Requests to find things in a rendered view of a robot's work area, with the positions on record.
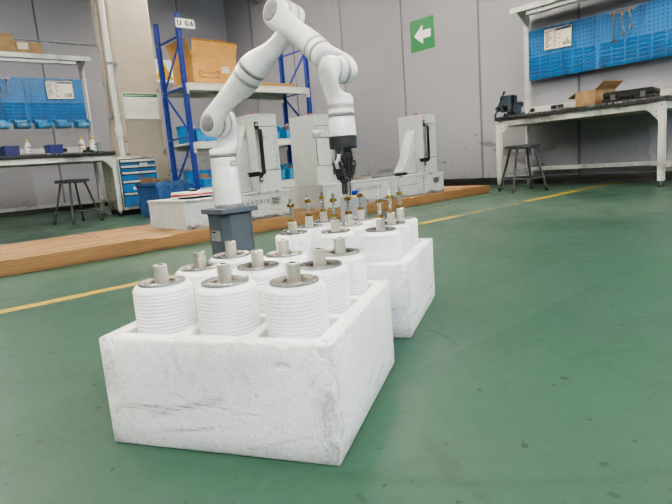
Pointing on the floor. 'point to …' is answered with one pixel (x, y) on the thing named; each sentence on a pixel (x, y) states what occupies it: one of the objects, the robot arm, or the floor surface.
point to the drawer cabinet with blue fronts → (134, 168)
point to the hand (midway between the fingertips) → (346, 189)
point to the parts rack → (214, 98)
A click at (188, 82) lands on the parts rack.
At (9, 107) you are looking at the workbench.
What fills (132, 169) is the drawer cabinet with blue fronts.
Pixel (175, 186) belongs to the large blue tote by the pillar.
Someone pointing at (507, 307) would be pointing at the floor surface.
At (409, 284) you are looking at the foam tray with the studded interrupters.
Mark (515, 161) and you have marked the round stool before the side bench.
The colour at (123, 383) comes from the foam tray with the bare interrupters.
